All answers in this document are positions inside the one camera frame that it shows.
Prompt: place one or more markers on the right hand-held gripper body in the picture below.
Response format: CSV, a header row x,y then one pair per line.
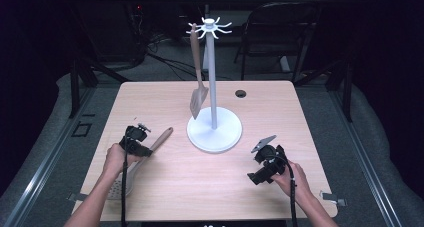
x,y
270,157

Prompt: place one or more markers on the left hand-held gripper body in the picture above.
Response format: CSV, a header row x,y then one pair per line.
x,y
135,137

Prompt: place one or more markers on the beige perforated skimmer spoon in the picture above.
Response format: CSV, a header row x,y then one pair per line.
x,y
161,138

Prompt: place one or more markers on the white utensil rack stand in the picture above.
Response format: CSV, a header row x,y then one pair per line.
x,y
216,137

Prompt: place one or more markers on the beige slotted spatula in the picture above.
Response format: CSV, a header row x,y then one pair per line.
x,y
199,98

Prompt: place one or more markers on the person's right hand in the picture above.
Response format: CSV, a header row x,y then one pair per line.
x,y
295,183

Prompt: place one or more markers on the person's left hand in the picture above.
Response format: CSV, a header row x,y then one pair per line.
x,y
116,160

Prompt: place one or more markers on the black metal stand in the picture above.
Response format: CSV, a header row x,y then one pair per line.
x,y
346,93
75,87

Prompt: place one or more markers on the black folding chair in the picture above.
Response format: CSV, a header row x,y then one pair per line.
x,y
276,30

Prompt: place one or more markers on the grey metal bracket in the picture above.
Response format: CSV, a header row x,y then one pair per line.
x,y
75,197
331,197

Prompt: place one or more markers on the aluminium floor rail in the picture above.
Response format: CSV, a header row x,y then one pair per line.
x,y
366,160
43,160

